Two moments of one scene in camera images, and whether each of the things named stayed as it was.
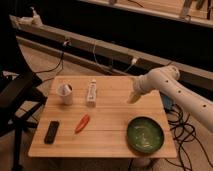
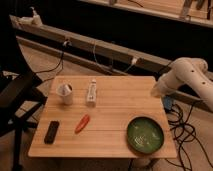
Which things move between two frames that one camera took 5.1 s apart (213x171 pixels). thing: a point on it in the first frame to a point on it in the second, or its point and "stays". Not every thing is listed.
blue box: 167,101 stays
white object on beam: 30,21 stays
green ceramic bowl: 145,134 stays
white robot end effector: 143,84 to 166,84
